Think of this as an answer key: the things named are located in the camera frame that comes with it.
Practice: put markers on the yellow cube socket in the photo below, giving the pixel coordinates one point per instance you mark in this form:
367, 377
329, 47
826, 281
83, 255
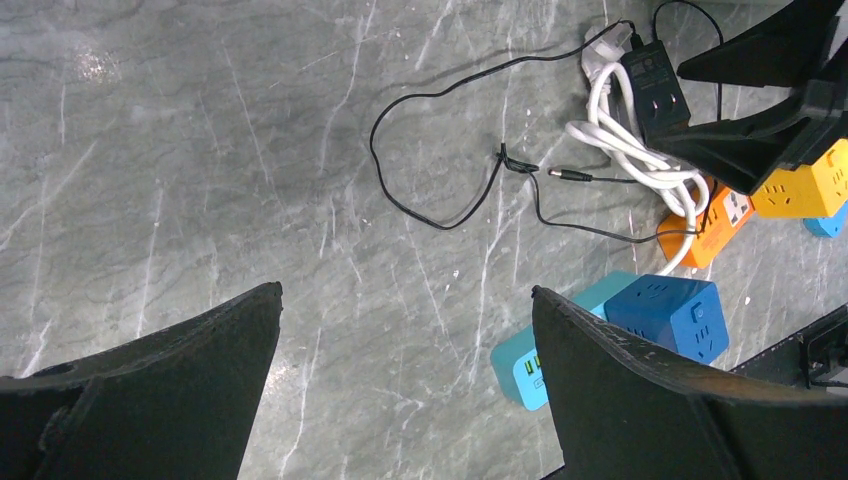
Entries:
810, 191

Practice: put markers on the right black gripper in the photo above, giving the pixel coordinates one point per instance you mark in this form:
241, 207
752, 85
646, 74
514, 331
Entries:
803, 43

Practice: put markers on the black power adapter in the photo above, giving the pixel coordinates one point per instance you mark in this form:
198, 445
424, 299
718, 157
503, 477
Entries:
659, 103

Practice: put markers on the light blue flat adapter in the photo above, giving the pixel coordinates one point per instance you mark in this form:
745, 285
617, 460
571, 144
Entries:
827, 227

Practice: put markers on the teal power strip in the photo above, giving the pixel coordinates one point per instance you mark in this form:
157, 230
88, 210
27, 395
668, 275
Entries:
515, 361

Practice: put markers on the orange power strip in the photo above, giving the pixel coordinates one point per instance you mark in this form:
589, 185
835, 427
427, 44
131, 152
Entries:
728, 212

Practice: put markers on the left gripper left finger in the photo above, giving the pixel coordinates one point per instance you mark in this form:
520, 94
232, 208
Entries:
179, 403

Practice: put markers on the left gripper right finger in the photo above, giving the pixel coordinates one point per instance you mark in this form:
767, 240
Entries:
676, 404

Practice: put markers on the blue cube socket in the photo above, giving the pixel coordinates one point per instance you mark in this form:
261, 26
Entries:
682, 315

